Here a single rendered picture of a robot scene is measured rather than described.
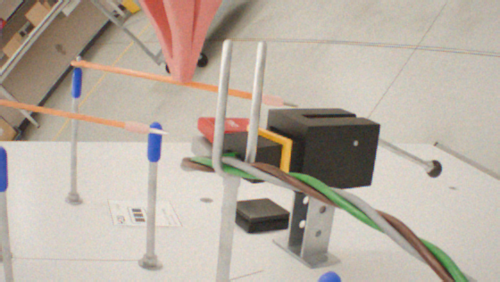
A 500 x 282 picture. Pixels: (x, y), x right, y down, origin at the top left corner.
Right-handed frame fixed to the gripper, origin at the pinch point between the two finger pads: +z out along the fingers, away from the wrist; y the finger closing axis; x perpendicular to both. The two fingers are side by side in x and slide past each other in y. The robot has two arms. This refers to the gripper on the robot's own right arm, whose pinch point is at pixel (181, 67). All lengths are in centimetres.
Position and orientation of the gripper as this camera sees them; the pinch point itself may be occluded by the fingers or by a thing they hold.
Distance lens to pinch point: 37.1
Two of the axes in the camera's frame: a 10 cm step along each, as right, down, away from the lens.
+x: -5.1, -2.7, 8.2
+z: 0.4, 9.4, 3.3
